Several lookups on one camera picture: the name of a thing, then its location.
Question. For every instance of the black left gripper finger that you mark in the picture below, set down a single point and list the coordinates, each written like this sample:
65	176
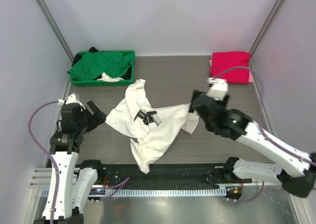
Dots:
82	109
98	115

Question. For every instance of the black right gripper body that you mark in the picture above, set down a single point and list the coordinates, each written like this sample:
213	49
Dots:
220	103

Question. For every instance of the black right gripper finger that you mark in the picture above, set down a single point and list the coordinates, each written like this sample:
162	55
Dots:
192	107
209	95

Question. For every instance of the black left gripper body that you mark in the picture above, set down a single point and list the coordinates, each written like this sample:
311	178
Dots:
87	123

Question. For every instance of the white t shirt with print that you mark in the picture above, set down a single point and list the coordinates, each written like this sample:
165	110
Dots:
151	131

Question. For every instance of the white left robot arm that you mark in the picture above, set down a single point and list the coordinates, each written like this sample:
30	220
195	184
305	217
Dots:
68	195

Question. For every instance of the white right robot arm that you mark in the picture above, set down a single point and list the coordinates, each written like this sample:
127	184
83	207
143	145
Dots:
292	169

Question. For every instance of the green plastic bin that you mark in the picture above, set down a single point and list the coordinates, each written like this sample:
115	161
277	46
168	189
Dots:
127	79

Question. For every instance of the white t shirt in bin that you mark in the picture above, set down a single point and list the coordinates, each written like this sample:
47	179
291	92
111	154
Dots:
106	78

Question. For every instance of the red folded t shirt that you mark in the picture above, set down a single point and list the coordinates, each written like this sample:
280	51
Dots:
228	60

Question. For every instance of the green t shirt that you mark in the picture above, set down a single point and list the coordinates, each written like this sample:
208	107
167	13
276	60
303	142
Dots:
92	65

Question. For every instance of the pink folded t shirt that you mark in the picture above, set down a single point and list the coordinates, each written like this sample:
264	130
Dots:
237	76

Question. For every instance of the black t shirt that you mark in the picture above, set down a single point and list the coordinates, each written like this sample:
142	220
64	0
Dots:
80	54

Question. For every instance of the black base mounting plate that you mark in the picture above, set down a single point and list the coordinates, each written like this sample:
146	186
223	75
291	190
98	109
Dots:
168	176

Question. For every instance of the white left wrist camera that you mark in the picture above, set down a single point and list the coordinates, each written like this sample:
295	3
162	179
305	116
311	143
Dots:
72	98

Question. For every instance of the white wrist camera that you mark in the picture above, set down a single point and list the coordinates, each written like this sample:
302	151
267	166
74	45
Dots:
218	87
72	98

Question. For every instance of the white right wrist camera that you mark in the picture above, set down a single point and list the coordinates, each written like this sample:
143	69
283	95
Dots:
218	87

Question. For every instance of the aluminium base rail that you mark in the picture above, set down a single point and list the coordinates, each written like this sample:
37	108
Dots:
42	177

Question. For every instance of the white slotted cable duct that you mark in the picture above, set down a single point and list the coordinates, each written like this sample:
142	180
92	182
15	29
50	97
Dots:
221	191

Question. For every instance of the left aluminium corner post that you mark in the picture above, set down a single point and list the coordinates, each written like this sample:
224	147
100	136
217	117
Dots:
51	21

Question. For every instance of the aluminium corner post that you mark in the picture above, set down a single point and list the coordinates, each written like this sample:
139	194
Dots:
51	21
269	20

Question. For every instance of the right aluminium corner post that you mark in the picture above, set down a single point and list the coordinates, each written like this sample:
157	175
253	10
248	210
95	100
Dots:
269	20

